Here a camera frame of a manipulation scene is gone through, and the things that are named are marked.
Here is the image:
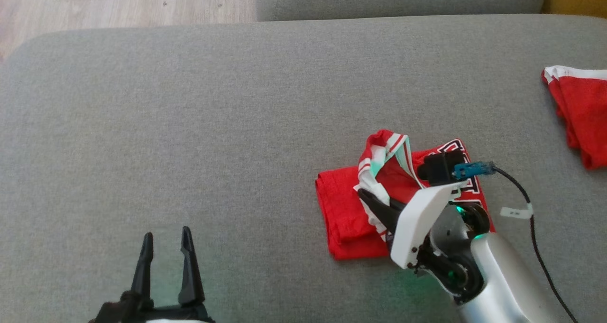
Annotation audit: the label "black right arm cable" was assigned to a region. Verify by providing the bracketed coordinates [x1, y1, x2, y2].
[491, 166, 579, 323]

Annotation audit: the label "red shorts with white stripe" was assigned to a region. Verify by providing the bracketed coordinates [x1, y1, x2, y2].
[542, 65, 607, 170]

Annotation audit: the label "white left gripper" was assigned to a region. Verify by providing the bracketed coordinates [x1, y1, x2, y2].
[88, 226, 217, 323]

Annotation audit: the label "red shirt with white sleeves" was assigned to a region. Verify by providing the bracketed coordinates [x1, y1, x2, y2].
[315, 129, 497, 261]

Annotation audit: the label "grey fabric sofa seat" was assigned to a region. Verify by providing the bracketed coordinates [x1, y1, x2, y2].
[0, 14, 607, 323]

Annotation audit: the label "white right cable label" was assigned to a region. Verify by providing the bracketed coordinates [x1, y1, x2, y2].
[500, 204, 534, 220]

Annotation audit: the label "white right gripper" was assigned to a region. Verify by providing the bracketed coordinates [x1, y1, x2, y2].
[357, 181, 468, 270]

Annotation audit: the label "grey sofa back cushion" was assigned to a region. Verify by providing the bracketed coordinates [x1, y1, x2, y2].
[256, 0, 549, 23]

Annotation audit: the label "blue right camera connector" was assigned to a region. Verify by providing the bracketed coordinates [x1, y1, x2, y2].
[453, 161, 497, 181]

